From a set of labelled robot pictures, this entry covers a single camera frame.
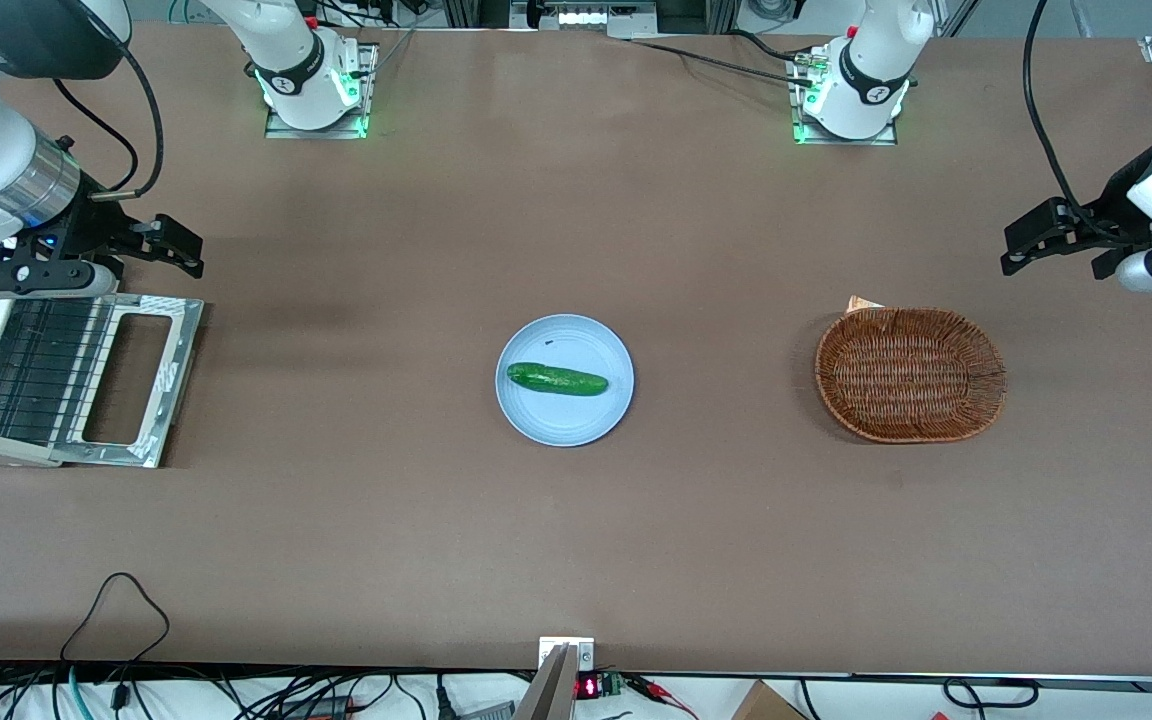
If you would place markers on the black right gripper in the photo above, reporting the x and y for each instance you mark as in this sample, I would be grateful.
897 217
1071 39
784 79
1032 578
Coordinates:
96 225

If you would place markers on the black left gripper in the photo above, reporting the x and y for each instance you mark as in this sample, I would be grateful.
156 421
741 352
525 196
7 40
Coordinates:
1112 208

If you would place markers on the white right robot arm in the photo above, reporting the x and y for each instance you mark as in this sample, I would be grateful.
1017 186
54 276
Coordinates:
288 45

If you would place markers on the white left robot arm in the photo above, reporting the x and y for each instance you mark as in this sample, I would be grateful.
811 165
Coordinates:
871 50

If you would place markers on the brown wicker basket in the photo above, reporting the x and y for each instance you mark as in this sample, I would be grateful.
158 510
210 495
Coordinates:
911 375

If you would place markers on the small paper tag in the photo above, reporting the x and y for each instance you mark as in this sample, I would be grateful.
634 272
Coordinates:
861 303

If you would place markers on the green cucumber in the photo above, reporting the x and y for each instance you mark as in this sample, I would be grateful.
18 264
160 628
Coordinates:
556 380

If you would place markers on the light blue plate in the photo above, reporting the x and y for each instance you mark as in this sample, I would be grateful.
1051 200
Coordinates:
561 420

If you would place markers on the grey lit control box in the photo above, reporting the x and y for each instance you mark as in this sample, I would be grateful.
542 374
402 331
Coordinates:
586 15

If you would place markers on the brown cardboard box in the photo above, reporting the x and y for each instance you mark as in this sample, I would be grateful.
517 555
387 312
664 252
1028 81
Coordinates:
764 703

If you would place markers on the red clip lead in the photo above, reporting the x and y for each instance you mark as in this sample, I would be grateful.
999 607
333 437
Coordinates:
661 692

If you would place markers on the red digit display board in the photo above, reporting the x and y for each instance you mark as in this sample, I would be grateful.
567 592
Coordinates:
589 686

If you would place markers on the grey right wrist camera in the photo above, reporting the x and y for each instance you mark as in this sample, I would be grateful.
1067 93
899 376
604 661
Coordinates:
36 280

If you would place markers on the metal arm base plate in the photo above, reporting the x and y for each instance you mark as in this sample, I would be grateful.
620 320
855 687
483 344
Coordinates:
886 138
368 90

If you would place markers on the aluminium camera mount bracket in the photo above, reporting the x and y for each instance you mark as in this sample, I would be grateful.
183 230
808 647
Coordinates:
551 685

